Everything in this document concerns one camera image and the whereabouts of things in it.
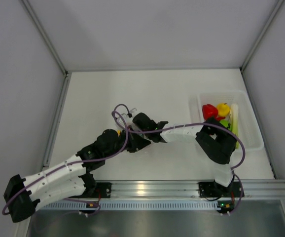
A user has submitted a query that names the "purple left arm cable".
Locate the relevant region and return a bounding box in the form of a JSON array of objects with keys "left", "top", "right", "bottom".
[{"left": 1, "top": 111, "right": 133, "bottom": 216}]

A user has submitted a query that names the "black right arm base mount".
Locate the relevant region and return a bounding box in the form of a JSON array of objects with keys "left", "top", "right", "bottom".
[{"left": 198, "top": 181, "right": 243, "bottom": 198}]

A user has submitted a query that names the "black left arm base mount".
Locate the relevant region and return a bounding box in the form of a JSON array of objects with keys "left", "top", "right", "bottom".
[{"left": 70, "top": 182, "right": 111, "bottom": 199}]

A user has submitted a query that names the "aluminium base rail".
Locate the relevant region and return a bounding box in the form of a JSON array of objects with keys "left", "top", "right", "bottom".
[{"left": 66, "top": 179, "right": 285, "bottom": 199}]

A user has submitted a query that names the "clear polka dot zip bag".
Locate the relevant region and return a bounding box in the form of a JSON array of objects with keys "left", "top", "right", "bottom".
[{"left": 116, "top": 110, "right": 147, "bottom": 139}]

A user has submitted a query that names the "aluminium frame post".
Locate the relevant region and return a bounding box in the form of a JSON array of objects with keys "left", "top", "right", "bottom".
[{"left": 21, "top": 0, "right": 69, "bottom": 77}]

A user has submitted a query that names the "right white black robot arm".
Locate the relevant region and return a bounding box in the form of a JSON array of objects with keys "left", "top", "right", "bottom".
[{"left": 132, "top": 113, "right": 237, "bottom": 197}]

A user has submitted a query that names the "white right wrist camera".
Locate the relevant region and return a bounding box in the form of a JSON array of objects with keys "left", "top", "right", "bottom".
[{"left": 127, "top": 108, "right": 140, "bottom": 118}]

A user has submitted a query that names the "yellow toy pear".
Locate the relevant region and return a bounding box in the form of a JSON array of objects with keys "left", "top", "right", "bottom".
[{"left": 216, "top": 103, "right": 231, "bottom": 117}]

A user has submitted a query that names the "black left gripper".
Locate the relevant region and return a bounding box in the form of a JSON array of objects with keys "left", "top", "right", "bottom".
[{"left": 104, "top": 127, "right": 151, "bottom": 159}]

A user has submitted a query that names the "slotted white cable duct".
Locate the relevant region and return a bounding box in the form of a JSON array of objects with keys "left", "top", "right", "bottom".
[{"left": 42, "top": 199, "right": 221, "bottom": 211}]

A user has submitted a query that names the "red toy pepper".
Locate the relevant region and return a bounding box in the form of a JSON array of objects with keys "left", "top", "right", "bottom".
[{"left": 202, "top": 104, "right": 218, "bottom": 120}]

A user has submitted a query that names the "green toy pepper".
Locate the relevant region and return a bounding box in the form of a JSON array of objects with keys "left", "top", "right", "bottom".
[{"left": 219, "top": 119, "right": 232, "bottom": 131}]

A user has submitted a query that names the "pale green toy celery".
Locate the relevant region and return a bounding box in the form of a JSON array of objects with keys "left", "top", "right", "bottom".
[{"left": 230, "top": 104, "right": 239, "bottom": 138}]

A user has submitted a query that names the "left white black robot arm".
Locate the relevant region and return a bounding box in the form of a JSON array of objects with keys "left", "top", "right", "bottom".
[{"left": 2, "top": 129, "right": 151, "bottom": 223}]

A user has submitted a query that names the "white plastic basket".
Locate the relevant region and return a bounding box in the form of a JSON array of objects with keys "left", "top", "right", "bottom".
[{"left": 189, "top": 90, "right": 264, "bottom": 151}]

